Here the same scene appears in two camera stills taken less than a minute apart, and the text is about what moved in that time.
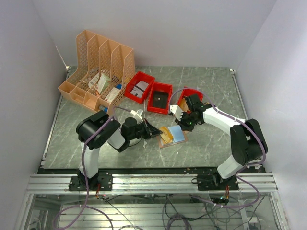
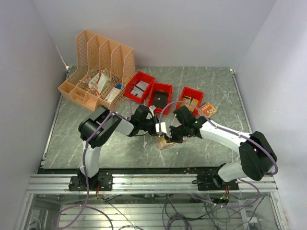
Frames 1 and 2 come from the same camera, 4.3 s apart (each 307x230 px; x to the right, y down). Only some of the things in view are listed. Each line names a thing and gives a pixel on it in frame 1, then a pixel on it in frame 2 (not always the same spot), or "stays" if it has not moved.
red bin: (159, 97) stays
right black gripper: (183, 126) to (172, 138)
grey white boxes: (139, 88) stays
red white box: (112, 95) stays
